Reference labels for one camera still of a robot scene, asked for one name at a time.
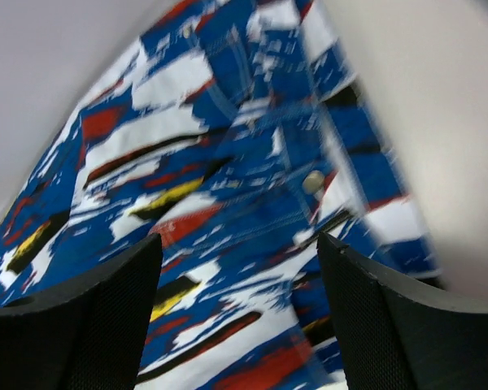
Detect blue white red patterned trousers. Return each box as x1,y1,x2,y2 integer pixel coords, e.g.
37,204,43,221
0,1,439,389

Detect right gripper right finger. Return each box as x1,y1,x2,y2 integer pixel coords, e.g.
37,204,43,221
317,233,488,389

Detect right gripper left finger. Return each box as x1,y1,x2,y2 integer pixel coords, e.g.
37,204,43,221
0,234,163,389

